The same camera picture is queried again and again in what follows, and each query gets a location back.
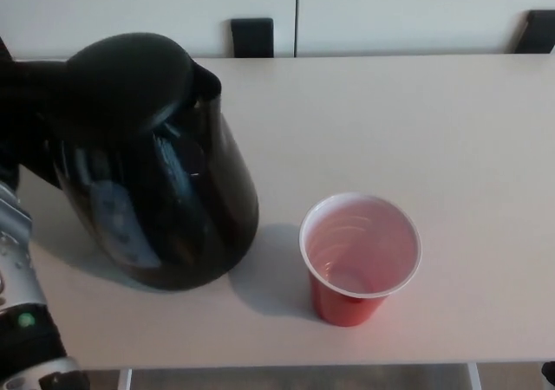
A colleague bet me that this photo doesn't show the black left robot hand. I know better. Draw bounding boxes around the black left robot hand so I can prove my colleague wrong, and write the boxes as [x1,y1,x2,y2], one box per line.
[0,60,60,192]

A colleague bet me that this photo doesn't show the black electric kettle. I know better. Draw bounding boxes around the black electric kettle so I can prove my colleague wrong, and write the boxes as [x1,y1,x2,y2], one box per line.
[8,32,260,291]

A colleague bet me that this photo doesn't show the red plastic cup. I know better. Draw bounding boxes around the red plastic cup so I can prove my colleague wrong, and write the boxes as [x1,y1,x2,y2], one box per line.
[298,192,423,328]

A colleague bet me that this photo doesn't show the white cabinet door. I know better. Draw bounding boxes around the white cabinet door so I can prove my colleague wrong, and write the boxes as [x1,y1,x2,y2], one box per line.
[0,0,299,60]
[295,0,555,57]

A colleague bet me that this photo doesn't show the black wall bracket left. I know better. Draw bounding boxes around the black wall bracket left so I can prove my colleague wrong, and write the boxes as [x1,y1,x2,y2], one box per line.
[230,17,275,58]

